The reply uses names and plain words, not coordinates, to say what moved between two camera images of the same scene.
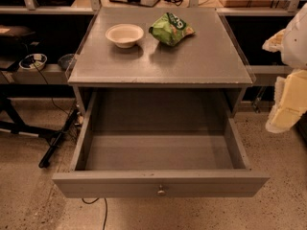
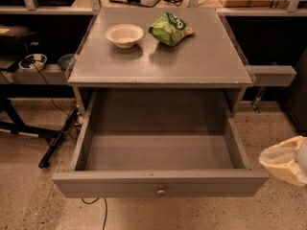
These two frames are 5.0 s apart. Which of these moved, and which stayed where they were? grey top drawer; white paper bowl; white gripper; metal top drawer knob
Moved: white gripper
Stayed: grey top drawer; white paper bowl; metal top drawer knob
